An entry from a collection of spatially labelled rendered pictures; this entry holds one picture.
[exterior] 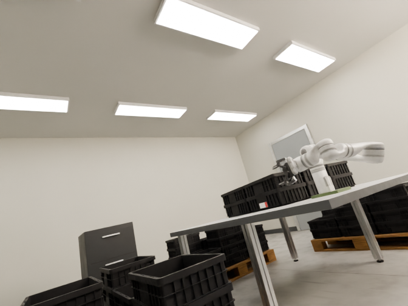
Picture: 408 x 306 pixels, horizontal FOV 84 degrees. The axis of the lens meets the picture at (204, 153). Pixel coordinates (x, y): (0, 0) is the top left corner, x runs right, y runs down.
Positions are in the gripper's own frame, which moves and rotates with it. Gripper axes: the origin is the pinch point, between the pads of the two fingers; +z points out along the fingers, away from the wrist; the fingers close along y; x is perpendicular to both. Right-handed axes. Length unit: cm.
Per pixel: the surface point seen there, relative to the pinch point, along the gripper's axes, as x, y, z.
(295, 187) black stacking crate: -43.2, -5.1, 20.2
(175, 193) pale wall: -133, 94, 360
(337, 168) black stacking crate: -99, 2, 11
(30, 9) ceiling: 109, 200, 84
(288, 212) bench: 11.8, -20.3, -6.2
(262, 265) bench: 2, -43, 33
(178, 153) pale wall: -162, 188, 349
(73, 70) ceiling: 71, 208, 155
